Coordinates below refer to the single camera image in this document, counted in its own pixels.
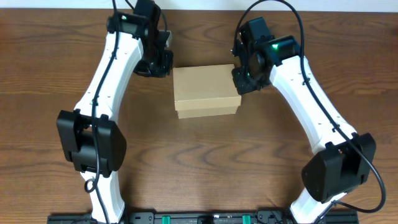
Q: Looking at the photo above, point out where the cardboard box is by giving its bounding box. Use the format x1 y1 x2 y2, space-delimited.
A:
173 64 241 119

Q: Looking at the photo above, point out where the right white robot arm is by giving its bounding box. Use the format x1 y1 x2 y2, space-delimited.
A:
232 17 376 223

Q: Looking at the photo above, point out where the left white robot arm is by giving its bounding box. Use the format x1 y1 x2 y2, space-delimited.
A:
49 0 174 223

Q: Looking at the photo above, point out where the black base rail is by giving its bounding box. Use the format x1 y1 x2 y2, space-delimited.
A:
47 210 359 224

